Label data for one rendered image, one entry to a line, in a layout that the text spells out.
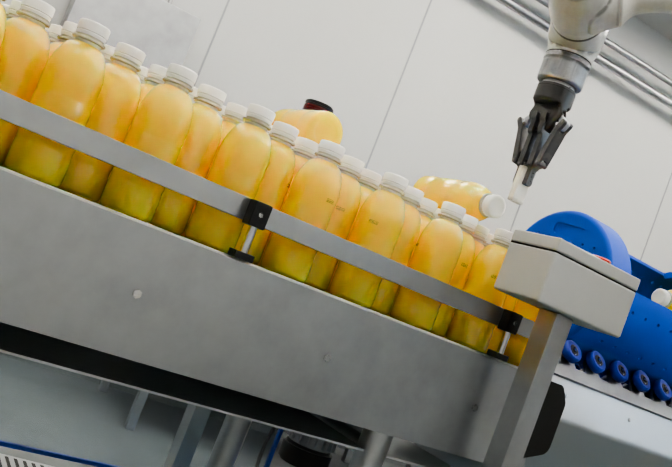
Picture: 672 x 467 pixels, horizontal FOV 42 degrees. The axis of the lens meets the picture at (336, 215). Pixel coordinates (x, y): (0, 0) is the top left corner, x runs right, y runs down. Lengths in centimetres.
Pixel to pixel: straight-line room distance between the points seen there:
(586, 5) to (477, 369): 63
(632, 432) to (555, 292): 62
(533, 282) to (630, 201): 521
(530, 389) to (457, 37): 437
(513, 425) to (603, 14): 71
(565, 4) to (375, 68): 379
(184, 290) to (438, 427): 49
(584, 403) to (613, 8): 74
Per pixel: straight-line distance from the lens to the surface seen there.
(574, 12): 160
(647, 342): 188
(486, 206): 149
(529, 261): 137
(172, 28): 467
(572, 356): 175
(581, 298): 140
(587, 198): 628
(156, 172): 113
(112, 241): 110
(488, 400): 147
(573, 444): 180
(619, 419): 188
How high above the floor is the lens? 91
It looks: 5 degrees up
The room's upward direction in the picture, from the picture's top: 21 degrees clockwise
